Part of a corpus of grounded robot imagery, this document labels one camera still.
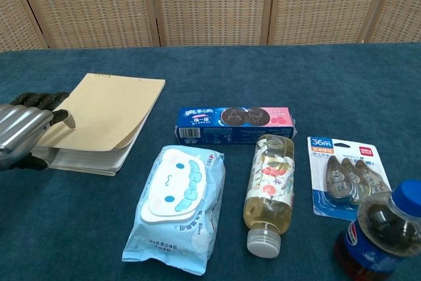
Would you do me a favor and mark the floral label tea bottle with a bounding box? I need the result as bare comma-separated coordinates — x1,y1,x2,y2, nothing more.
243,133,296,258

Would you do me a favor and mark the woven bamboo screen panel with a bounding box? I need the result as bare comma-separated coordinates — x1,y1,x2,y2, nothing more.
0,0,47,53
268,0,394,46
6,0,162,49
364,0,421,44
154,0,276,47

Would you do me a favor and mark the Pepsi cola bottle blue cap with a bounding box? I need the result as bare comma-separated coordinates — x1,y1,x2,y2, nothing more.
334,179,421,281

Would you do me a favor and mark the teal table cloth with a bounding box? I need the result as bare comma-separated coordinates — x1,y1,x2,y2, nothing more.
0,42,421,281

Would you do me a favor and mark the light blue wet wipes pack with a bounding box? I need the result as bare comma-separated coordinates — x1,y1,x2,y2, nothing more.
121,144,227,276

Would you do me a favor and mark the blue Oreo cookie box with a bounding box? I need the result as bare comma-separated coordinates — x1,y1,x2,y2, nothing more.
173,106,297,146

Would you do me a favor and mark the correction tape blister pack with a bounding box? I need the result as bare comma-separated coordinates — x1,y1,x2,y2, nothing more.
307,135,394,222

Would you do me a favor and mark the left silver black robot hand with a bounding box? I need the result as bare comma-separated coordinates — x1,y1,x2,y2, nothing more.
0,91,76,172

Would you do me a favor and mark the tan cover spiral notepad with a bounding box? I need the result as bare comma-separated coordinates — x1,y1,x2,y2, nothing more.
31,72,166,177

